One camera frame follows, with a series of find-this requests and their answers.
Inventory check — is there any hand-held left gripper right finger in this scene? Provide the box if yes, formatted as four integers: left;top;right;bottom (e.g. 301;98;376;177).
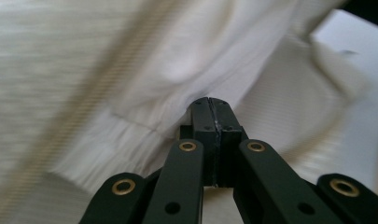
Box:
211;96;249;189

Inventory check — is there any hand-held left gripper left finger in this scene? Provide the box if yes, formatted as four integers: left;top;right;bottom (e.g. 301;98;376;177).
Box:
178;96;219;188

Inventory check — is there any white garment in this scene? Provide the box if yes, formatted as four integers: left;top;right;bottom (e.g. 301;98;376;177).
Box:
49;0;304;195

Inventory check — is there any cream mesh laundry bag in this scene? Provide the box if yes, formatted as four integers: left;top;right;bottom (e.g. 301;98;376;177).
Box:
0;0;371;224

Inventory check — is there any pale blue table mat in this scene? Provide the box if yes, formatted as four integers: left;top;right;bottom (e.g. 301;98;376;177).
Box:
309;8;378;202

